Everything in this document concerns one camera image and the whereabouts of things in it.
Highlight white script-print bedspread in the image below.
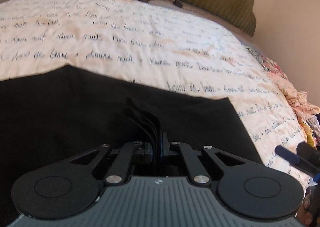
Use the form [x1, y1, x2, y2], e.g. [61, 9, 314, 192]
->
[1, 0, 309, 187]

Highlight right hand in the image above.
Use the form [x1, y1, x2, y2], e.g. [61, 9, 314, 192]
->
[296, 193, 313, 226]

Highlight black pants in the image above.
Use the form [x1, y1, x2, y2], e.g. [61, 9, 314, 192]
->
[1, 66, 261, 226]

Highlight floral crumpled blanket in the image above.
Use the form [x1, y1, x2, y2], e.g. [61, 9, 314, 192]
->
[259, 56, 319, 149]

